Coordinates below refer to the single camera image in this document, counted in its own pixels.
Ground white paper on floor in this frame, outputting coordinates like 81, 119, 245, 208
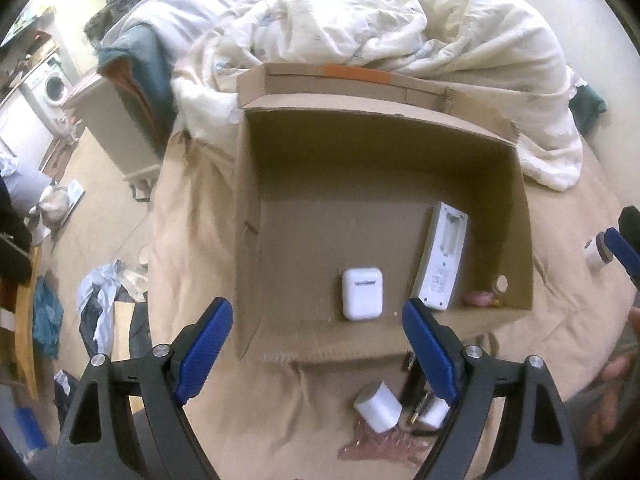
40, 180, 85, 230

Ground beige bedside cabinet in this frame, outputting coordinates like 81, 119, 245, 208
64, 70, 162, 203

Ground pink labelled bottle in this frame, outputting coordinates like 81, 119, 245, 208
461, 290, 501, 308

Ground cream crumpled duvet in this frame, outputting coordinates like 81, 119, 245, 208
171, 0, 582, 192

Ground teal cloth on floor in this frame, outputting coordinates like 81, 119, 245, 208
32, 276, 64, 360

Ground white cylindrical bottle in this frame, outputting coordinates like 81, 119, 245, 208
418, 396, 450, 432

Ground teal and orange clothes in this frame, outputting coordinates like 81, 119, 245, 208
98, 24, 177, 157

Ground dark green cloth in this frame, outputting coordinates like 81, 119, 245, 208
568, 84, 608, 136

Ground white battery charger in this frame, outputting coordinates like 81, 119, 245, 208
411, 202, 469, 311

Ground brown cardboard box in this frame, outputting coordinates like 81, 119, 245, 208
233, 63, 533, 361

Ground person's right hand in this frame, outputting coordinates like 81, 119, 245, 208
584, 306, 640, 449

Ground pink translucent massage comb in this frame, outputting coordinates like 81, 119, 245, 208
336, 417, 432, 467

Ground white earbuds charging case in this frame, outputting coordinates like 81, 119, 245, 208
342, 268, 384, 322

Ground white washing machine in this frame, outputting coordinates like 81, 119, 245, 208
22, 52, 73, 117

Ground white power adapter cube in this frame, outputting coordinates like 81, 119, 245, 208
354, 382, 402, 434

